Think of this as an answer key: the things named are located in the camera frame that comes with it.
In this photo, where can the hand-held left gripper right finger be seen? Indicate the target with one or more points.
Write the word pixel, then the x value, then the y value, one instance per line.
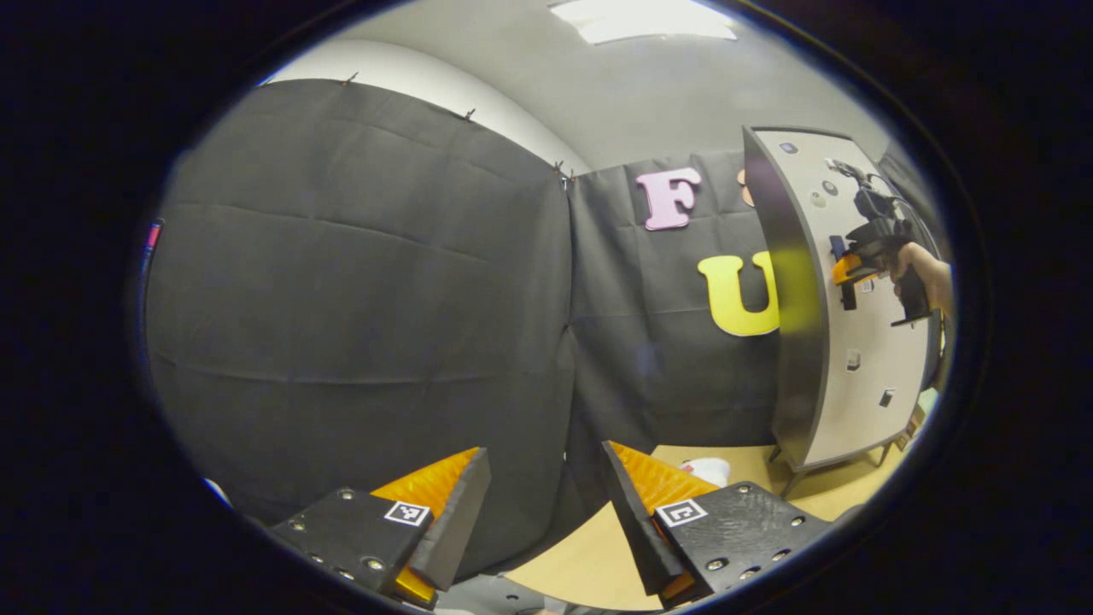
pixel 636 525

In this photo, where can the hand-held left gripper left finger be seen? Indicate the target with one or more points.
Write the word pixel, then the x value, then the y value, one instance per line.
pixel 457 521

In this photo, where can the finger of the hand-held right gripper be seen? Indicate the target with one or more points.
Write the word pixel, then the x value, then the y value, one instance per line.
pixel 854 269

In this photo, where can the grey cabinet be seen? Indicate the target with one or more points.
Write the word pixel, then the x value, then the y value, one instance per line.
pixel 790 359

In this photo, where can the light grey cabinet door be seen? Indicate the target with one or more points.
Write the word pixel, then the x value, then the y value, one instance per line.
pixel 862 393

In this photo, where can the white plush toy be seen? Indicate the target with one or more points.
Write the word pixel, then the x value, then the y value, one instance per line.
pixel 707 470

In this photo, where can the black backdrop cloth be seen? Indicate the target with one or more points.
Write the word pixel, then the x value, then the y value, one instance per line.
pixel 359 299

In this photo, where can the large ceiling light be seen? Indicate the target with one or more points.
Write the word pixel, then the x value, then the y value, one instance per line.
pixel 640 19

